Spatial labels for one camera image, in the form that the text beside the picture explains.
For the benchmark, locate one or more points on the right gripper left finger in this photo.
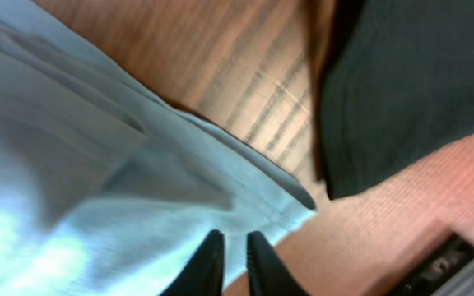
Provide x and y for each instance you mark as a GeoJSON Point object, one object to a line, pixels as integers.
{"type": "Point", "coordinates": [204, 273]}

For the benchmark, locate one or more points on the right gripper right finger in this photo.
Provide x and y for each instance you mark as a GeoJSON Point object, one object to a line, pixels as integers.
{"type": "Point", "coordinates": [267, 274]}

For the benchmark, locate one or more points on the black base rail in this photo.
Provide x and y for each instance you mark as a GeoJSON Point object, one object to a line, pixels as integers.
{"type": "Point", "coordinates": [447, 271]}

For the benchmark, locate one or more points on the black crumpled garment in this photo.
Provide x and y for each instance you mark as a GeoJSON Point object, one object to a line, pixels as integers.
{"type": "Point", "coordinates": [402, 88]}

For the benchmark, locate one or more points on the light blue printed t-shirt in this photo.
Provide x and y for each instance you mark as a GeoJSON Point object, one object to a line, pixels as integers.
{"type": "Point", "coordinates": [105, 189]}

